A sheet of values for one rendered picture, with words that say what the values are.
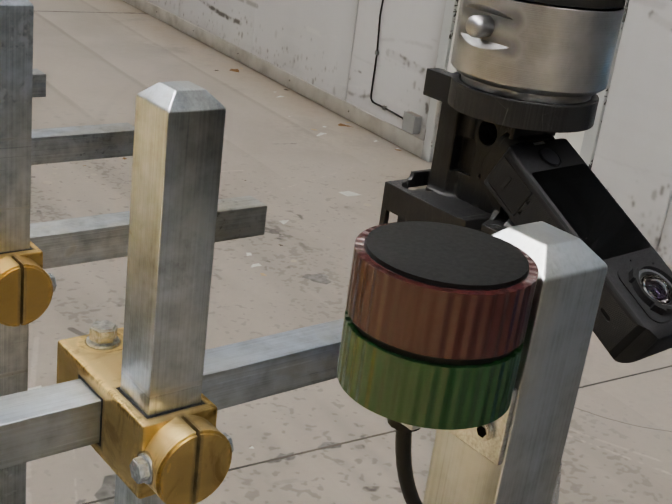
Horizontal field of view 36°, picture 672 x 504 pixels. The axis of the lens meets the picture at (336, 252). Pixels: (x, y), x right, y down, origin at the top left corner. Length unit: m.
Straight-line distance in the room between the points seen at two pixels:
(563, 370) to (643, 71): 3.37
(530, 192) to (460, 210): 0.04
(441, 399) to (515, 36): 0.20
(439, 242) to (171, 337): 0.27
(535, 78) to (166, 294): 0.23
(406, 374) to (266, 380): 0.39
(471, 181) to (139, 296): 0.20
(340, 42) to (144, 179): 4.64
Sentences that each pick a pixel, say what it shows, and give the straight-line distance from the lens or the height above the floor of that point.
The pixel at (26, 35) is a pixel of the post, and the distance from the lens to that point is 0.77.
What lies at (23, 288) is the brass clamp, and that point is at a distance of 0.80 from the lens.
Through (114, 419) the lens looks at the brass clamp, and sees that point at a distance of 0.63.
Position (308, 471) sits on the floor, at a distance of 2.32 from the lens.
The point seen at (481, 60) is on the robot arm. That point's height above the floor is 1.20.
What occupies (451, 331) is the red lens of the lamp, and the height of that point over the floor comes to 1.16.
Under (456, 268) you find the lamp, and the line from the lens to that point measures 0.33.
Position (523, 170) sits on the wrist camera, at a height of 1.16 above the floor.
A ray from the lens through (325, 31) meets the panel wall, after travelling 5.31.
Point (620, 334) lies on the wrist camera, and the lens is 0.47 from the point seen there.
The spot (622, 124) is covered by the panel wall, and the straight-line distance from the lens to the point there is 3.80.
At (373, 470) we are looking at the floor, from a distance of 2.36.
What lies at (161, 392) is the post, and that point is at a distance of 0.61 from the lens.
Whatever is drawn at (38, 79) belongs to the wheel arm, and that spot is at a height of 0.95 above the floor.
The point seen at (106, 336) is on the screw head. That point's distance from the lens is 0.68.
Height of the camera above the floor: 1.29
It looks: 22 degrees down
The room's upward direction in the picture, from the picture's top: 8 degrees clockwise
